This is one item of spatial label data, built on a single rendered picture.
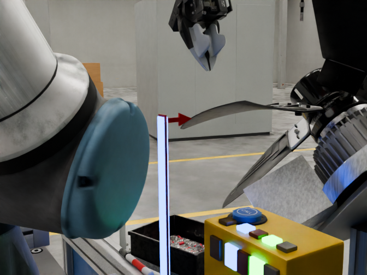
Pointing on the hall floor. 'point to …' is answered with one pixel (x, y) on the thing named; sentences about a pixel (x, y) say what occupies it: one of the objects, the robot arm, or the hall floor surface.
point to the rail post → (66, 257)
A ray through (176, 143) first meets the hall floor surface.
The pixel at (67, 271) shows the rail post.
